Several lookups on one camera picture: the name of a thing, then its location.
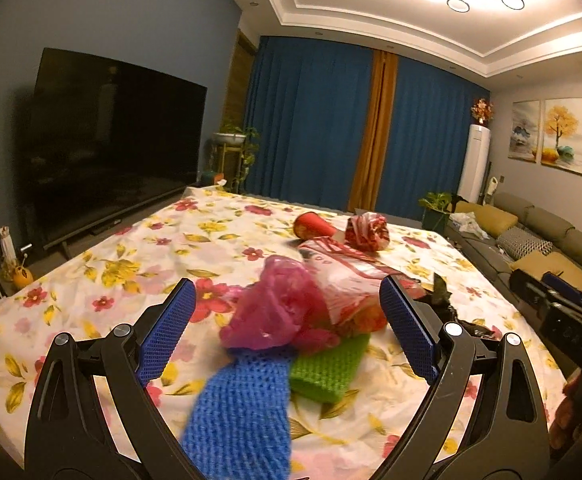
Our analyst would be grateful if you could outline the black plastic bag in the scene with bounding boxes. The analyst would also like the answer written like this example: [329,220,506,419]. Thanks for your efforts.
[418,273,497,340]

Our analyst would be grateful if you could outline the red white snack bag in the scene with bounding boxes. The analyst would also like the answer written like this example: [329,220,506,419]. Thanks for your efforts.
[297,236,427,337]

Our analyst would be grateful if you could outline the pink plastic bag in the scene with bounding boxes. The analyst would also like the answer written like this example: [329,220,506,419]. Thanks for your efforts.
[219,256,341,354]

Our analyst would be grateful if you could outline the mustard yellow cushion front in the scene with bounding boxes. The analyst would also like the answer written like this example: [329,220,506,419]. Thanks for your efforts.
[509,250,582,292]

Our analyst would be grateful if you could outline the mustard yellow cushion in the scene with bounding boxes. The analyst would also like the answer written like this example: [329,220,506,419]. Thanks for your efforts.
[509,250,582,292]
[455,202,518,238]

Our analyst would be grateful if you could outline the grey sectional sofa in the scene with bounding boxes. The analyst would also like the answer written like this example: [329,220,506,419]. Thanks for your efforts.
[445,193,582,304]

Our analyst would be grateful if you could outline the patterned black white pillow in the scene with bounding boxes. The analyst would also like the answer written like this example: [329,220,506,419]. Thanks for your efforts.
[496,226,554,261]

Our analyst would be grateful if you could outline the mustard yellow cushion far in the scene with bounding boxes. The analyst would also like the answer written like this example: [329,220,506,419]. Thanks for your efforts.
[455,202,518,238]

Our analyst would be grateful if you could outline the white clothes on sofa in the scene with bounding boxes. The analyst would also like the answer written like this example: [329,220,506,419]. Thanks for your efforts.
[450,211,490,240]

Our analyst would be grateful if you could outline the green knitted cloth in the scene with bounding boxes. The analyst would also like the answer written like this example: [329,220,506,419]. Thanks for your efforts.
[289,334,370,403]

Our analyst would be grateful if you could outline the crumpled red white wrapper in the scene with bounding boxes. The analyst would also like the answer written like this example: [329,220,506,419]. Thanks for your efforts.
[344,211,390,252]

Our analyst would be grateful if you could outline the blue knitted cloth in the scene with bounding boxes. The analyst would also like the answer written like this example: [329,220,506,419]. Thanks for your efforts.
[180,347,294,479]

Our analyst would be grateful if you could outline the green potted floor plant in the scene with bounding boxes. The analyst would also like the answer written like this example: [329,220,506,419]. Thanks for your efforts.
[418,192,452,235]

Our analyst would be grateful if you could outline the white standing air conditioner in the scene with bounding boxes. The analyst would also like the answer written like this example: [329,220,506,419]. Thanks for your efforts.
[457,125,491,203]

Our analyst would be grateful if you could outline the orange centre curtain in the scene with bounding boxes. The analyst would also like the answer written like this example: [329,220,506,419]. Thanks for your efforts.
[347,50,399,211]

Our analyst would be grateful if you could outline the tree and sailboat painting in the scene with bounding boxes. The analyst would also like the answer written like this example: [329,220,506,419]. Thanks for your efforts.
[540,98,582,177]

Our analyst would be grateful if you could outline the small red paper cup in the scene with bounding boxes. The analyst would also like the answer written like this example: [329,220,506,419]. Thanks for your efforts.
[293,211,339,240]

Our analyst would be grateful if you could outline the small landscape painting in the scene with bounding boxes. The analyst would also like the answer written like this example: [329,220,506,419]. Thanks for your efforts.
[508,101,541,162]

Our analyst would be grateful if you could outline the artificial flower bouquet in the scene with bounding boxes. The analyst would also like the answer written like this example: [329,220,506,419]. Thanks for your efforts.
[470,98,494,127]

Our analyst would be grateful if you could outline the black flat television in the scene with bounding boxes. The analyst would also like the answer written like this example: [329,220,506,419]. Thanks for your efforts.
[16,48,207,250]

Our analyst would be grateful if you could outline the white bowl plant on stand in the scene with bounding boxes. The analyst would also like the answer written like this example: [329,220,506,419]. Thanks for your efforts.
[211,122,259,193]

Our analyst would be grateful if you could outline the blue window curtain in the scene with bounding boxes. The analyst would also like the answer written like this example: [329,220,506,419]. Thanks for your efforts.
[247,37,490,219]

